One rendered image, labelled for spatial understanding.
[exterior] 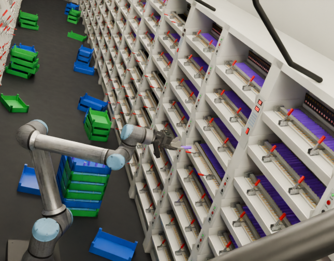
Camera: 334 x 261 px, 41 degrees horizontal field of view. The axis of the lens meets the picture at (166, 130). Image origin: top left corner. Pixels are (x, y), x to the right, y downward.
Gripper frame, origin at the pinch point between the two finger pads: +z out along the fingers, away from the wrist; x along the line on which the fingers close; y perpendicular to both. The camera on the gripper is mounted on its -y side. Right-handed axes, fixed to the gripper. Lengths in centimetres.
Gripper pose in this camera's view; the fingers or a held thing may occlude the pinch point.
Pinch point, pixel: (180, 147)
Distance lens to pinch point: 263.5
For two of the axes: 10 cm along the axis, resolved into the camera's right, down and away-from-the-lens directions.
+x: -2.3, -4.7, 8.5
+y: 3.6, -8.5, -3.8
